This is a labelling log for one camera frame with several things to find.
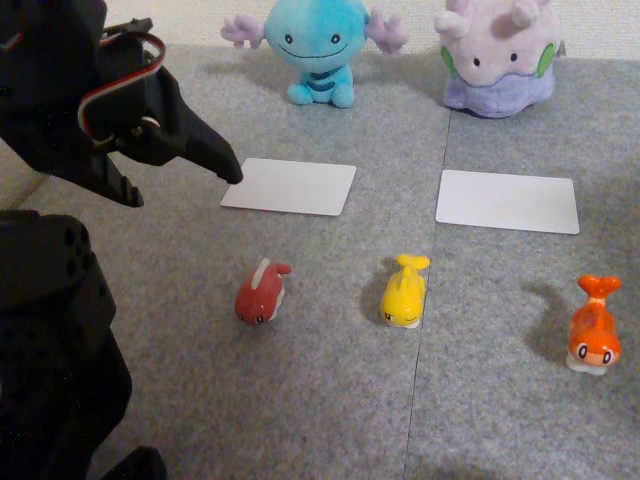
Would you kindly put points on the blue Wooper plush toy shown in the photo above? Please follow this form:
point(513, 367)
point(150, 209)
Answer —
point(312, 35)

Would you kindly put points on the orange shrimp sushi fish toy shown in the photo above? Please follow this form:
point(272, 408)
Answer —
point(592, 325)

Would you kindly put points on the red sushi fish toy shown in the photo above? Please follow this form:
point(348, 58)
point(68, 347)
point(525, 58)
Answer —
point(260, 297)

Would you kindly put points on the purple Goomy plush toy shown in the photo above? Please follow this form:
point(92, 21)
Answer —
point(500, 60)

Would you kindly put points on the yellow egg sushi fish toy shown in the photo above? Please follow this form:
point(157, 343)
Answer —
point(404, 297)

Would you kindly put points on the grey carpet mat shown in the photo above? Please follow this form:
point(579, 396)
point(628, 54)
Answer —
point(300, 400)
point(500, 400)

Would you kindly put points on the white rectangular card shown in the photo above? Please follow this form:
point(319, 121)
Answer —
point(507, 202)
point(295, 187)

